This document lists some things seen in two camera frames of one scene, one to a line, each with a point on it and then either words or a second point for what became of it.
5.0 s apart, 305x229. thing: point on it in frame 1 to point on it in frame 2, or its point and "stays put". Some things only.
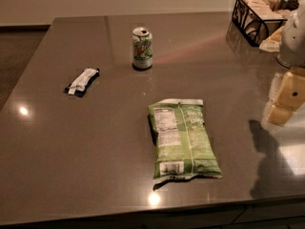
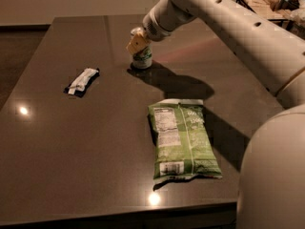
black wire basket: (255, 17) stays put
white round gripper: (294, 40) to (154, 27)
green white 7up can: (143, 48) stays put
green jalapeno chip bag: (183, 149) stays put
